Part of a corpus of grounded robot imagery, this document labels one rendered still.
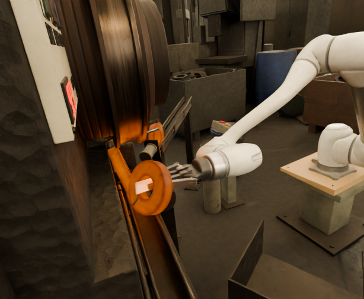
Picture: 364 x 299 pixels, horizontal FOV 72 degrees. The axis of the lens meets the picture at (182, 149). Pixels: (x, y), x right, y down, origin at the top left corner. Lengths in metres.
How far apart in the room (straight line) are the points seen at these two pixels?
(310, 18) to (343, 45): 4.50
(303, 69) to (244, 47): 3.56
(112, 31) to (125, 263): 0.40
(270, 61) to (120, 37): 3.63
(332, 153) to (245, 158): 0.81
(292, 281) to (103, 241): 0.47
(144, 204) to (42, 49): 0.52
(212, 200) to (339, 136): 0.86
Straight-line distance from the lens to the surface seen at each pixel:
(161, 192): 0.67
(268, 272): 0.72
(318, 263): 1.64
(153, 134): 1.24
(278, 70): 4.08
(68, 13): 0.57
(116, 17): 0.54
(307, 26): 5.53
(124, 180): 0.78
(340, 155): 1.56
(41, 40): 0.27
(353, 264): 1.70
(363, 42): 1.07
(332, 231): 1.80
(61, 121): 0.28
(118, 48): 0.52
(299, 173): 1.63
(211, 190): 1.75
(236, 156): 0.82
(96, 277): 0.39
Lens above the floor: 1.15
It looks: 23 degrees down
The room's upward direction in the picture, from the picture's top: 6 degrees counter-clockwise
